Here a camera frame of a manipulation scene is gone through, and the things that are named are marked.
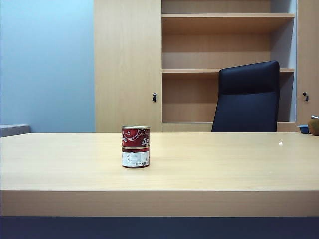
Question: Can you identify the red tomato can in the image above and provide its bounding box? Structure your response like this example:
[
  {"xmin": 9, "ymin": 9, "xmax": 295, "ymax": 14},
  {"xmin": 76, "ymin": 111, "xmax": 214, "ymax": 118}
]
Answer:
[
  {"xmin": 121, "ymin": 125, "xmax": 151, "ymax": 148},
  {"xmin": 121, "ymin": 146, "xmax": 151, "ymax": 168}
]

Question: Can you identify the light wooden shelf cabinet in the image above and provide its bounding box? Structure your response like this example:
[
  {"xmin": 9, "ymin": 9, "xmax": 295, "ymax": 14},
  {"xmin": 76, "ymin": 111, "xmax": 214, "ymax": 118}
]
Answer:
[{"xmin": 93, "ymin": 0, "xmax": 319, "ymax": 133}]

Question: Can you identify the black office chair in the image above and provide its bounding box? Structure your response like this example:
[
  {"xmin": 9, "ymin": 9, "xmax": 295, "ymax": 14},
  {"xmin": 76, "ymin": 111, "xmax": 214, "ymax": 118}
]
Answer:
[{"xmin": 211, "ymin": 60, "xmax": 280, "ymax": 133}]

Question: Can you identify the grey low cabinet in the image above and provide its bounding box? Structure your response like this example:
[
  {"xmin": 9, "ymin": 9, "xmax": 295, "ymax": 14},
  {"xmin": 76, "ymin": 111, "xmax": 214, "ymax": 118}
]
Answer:
[{"xmin": 0, "ymin": 124, "xmax": 31, "ymax": 138}]

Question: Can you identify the brown round fruit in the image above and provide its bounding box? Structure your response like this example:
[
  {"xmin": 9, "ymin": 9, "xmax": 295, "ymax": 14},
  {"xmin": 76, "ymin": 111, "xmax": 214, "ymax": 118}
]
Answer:
[{"xmin": 307, "ymin": 118, "xmax": 319, "ymax": 136}]

